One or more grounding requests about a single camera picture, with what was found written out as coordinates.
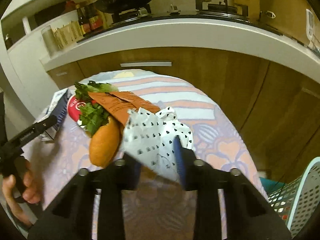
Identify black gas stove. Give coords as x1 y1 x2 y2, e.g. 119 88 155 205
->
87 0 283 38

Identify blue white milk carton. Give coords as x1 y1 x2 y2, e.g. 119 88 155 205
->
40 88 72 141

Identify white kitchen countertop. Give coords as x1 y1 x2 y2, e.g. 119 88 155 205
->
40 18 319 82

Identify green leafy vegetables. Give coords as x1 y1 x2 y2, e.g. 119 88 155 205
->
74 81 118 137

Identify wooden cabinet with handles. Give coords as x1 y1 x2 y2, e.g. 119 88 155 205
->
48 47 319 183

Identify person's left hand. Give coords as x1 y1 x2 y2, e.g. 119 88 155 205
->
2 157 41 228

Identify dark sauce bottle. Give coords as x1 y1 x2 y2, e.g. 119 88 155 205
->
75 4 86 36

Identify wicker woven container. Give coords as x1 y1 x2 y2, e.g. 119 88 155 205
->
53 21 84 50

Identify white heart-patterned paper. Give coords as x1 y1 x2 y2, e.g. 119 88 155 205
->
121 107 194 182

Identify orange bread roll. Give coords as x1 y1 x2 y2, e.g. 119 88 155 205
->
89 115 121 168

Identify white perforated trash basket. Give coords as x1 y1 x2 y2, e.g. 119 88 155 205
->
268 157 319 238

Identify large metal stock pot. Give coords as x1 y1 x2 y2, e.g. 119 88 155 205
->
260 0 316 45

